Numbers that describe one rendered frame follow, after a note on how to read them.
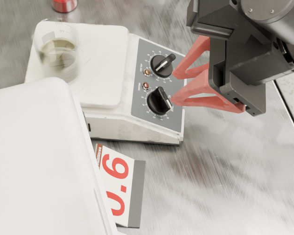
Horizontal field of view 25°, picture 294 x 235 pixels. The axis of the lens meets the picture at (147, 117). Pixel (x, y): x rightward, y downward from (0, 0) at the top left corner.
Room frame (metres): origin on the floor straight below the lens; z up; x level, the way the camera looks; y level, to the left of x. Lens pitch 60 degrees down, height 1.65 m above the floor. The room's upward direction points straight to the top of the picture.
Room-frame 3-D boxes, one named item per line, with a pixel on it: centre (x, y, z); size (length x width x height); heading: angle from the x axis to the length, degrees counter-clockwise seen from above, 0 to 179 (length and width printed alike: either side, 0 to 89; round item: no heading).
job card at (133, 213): (0.33, 0.04, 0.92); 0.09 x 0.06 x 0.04; 175
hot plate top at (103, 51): (0.46, 0.09, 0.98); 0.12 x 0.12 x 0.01; 85
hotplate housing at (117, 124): (0.46, 0.06, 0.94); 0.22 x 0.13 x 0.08; 85
